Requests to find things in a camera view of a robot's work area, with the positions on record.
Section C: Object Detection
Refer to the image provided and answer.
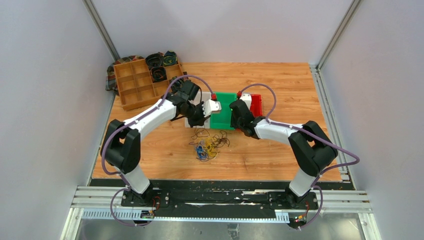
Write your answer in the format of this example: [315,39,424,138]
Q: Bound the aluminium frame rail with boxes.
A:
[61,182,382,240]

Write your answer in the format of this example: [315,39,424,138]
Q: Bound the wooden compartment tray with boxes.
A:
[114,59,185,111]

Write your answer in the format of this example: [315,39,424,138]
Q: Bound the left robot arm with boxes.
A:
[101,80,221,207]

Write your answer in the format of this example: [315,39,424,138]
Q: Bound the white plastic bin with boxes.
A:
[184,91,212,129]

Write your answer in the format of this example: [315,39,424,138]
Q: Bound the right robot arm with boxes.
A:
[229,99,338,209]

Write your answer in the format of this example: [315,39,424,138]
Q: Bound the rolled dark tie middle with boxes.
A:
[150,66,167,83]

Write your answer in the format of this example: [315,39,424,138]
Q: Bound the blue yellow wires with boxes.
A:
[188,130,232,163]

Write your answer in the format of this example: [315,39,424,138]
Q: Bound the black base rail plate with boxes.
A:
[91,178,355,220]

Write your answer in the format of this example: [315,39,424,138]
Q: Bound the red plastic bin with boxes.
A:
[249,94,264,128]

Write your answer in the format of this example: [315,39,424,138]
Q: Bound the rolled dark tie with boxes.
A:
[145,52,164,70]
[150,66,167,83]

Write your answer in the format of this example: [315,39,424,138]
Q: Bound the rolled dark tie back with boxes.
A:
[145,52,164,70]

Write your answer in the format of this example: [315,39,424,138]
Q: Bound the plaid cloth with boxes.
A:
[105,55,144,95]

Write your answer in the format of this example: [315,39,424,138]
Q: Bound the rolled green tie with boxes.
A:
[163,50,178,67]

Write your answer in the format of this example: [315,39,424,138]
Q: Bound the dark brown wire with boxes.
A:
[190,127,211,140]

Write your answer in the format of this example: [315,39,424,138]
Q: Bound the green plastic bin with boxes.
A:
[210,92,237,130]

